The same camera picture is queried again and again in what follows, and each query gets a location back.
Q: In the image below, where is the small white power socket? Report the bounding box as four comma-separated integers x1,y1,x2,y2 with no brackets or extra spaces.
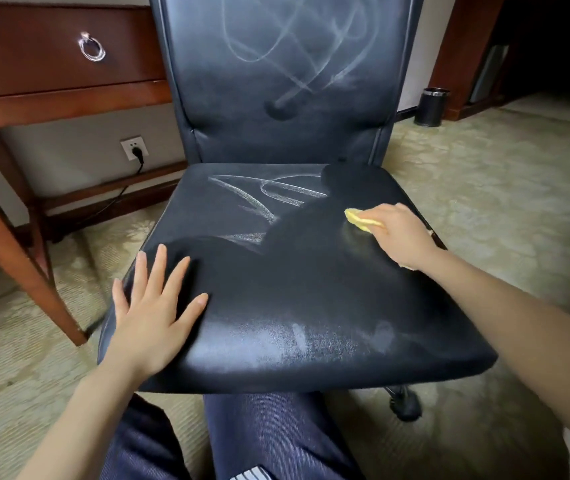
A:
120,136,150,162

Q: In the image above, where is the navy dress with white trim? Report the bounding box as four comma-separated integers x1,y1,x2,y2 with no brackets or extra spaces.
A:
100,392,366,480

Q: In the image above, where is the black power cable with plug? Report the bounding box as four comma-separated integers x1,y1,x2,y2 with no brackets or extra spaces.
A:
72,146,146,225

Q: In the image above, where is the person's left forearm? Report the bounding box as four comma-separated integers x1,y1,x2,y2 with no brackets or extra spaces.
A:
14,362,141,480

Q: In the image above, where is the blue striped white apron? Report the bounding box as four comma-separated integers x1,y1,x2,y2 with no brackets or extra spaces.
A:
230,467,278,480

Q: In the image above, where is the black leather chair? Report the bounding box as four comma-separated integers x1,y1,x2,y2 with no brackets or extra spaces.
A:
97,0,498,423

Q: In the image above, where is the person's right forearm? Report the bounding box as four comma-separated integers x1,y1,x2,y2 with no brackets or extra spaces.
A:
414,249,570,463

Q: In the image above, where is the person's left hand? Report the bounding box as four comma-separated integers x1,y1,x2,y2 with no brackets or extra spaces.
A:
100,243,210,384

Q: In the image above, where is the black waste bin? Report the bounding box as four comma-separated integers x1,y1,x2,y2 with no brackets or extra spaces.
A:
413,87,452,128

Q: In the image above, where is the yellow cleaning cloth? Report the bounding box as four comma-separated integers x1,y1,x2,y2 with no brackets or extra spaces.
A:
344,208,436,272

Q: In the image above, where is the red-brown wooden table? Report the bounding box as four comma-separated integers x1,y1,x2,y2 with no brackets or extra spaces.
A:
0,0,188,347

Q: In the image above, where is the person's right hand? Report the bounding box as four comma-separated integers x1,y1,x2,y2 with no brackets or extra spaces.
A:
357,203,442,272

